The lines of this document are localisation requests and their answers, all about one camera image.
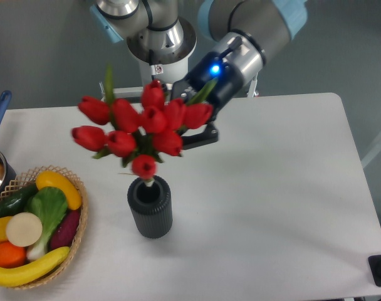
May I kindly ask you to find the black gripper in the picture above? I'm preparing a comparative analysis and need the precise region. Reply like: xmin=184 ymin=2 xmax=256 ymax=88
xmin=171 ymin=51 xmax=243 ymax=149

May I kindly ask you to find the red tulip bouquet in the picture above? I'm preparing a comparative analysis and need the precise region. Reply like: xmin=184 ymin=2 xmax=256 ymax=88
xmin=71 ymin=66 xmax=213 ymax=187

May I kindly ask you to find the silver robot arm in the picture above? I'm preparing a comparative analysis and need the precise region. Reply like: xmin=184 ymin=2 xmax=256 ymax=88
xmin=90 ymin=1 xmax=307 ymax=114

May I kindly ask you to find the dark grey ribbed vase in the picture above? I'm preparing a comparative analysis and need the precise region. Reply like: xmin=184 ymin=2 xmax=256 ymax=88
xmin=127 ymin=176 xmax=173 ymax=239

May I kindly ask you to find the green bok choy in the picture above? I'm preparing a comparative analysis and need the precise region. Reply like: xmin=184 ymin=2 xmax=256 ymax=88
xmin=25 ymin=187 xmax=68 ymax=261

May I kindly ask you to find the purple sweet potato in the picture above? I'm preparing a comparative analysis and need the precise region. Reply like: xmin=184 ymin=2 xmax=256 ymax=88
xmin=50 ymin=210 xmax=80 ymax=250

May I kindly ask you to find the woven wicker basket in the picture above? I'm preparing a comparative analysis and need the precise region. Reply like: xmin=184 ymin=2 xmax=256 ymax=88
xmin=0 ymin=166 xmax=88 ymax=290

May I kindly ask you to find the green cucumber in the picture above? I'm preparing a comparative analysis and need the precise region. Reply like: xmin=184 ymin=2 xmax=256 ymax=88
xmin=0 ymin=183 xmax=38 ymax=218

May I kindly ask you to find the white round radish slice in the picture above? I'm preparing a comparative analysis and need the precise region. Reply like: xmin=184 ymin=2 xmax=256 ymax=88
xmin=6 ymin=212 xmax=43 ymax=247

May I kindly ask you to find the orange fruit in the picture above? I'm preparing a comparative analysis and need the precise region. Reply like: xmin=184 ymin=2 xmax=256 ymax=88
xmin=0 ymin=241 xmax=26 ymax=268

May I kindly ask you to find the yellow banana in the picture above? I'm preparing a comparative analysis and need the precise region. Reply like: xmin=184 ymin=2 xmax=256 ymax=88
xmin=0 ymin=246 xmax=70 ymax=287

